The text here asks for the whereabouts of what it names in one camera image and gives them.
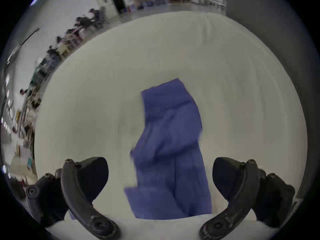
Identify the dark blue shirt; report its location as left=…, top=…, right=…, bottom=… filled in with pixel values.
left=124, top=78, right=212, bottom=220

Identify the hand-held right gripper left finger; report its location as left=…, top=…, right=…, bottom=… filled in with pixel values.
left=25, top=156, right=121, bottom=240

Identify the bed with beige sheet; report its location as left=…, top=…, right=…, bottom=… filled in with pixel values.
left=34, top=11, right=308, bottom=240

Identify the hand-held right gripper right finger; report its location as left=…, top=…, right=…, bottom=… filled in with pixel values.
left=199, top=156, right=296, bottom=240

